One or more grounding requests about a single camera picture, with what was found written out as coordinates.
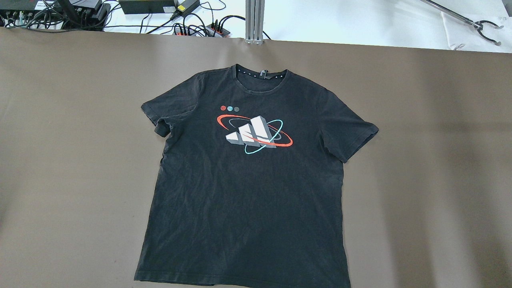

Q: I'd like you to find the red black power strip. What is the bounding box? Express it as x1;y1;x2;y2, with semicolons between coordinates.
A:
169;24;232;38

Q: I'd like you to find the metal reacher grabber tool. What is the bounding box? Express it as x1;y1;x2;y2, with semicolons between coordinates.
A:
421;0;504;47

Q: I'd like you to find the aluminium frame post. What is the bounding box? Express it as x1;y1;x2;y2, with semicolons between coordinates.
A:
245;0;265;45

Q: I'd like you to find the black electronics box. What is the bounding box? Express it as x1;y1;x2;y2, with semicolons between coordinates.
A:
119;0;179;15

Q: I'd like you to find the black graphic t-shirt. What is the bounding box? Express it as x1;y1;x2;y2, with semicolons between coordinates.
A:
134;64;379;288

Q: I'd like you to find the black power adapter brick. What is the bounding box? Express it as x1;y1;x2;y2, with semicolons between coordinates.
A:
170;0;200;21

